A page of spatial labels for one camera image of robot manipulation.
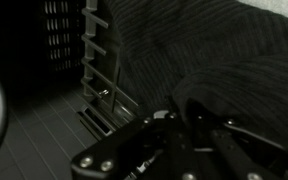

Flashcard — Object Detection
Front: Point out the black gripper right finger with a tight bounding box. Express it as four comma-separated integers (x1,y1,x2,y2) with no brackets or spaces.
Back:
187,99,288,180

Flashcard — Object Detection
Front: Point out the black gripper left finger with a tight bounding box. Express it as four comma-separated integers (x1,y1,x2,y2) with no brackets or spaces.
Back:
71,113,185,180

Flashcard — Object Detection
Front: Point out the black towel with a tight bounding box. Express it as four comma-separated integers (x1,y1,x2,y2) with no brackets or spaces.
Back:
103,0,288,168

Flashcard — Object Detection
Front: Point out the stainless steel gas stove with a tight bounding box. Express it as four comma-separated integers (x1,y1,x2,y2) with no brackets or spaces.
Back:
77,0,142,141

